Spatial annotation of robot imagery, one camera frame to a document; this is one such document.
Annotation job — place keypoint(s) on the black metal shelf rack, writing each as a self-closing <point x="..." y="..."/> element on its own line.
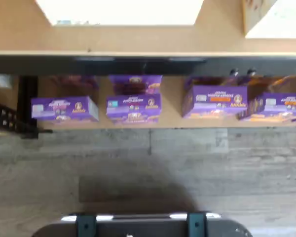
<point x="5" y="116"/>
<point x="148" y="64"/>

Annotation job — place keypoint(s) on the brown cardboard box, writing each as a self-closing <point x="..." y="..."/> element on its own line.
<point x="255" y="14"/>

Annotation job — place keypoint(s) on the purple snack box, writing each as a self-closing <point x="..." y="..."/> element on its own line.
<point x="207" y="81"/>
<point x="135" y="84"/>
<point x="214" y="103"/>
<point x="64" y="108"/>
<point x="133" y="108"/>
<point x="276" y="107"/>

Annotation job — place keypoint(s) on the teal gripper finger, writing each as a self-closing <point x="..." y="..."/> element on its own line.
<point x="197" y="225"/>
<point x="85" y="225"/>

